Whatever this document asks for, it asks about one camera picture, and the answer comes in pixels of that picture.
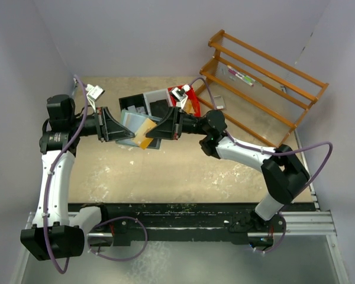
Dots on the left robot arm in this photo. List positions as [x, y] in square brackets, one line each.
[53, 234]

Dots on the green marker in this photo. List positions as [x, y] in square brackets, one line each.
[240, 75]

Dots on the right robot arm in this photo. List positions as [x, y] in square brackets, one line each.
[284, 174]

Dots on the black bin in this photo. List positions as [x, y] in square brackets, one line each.
[137, 100]

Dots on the orange card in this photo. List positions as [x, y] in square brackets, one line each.
[140, 138]

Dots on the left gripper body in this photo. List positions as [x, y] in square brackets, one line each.
[102, 125]

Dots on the red bin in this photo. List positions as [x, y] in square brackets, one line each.
[192, 96]

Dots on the aluminium frame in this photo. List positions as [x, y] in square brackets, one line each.
[308, 254]

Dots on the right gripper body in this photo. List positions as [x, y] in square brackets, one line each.
[176, 125]

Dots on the orange cards in red bin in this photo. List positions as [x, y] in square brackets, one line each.
[188, 108]

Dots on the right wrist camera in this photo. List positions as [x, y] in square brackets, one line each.
[180, 95]

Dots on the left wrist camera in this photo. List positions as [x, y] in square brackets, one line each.
[94, 92]

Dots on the wooden rack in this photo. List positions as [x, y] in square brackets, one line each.
[274, 107]

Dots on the pink marker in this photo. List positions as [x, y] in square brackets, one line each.
[249, 83]

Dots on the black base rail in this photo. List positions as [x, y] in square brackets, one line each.
[234, 223]

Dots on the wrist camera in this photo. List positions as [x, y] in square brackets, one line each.
[180, 95]
[94, 92]

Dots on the green card holder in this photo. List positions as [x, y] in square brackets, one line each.
[133, 122]

